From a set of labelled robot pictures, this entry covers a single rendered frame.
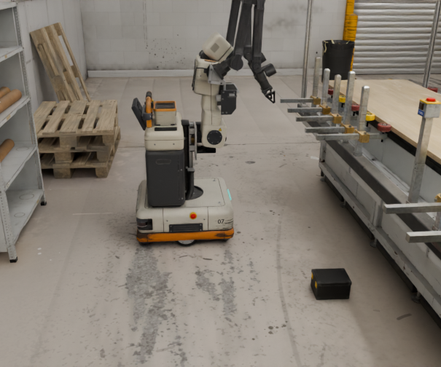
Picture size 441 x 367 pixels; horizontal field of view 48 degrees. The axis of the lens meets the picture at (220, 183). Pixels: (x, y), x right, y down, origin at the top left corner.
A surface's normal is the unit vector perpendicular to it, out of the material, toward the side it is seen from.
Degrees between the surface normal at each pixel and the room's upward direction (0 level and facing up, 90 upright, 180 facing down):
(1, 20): 90
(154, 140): 90
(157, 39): 90
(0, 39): 90
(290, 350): 0
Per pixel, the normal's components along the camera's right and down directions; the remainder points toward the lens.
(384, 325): 0.01, -0.92
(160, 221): 0.11, 0.39
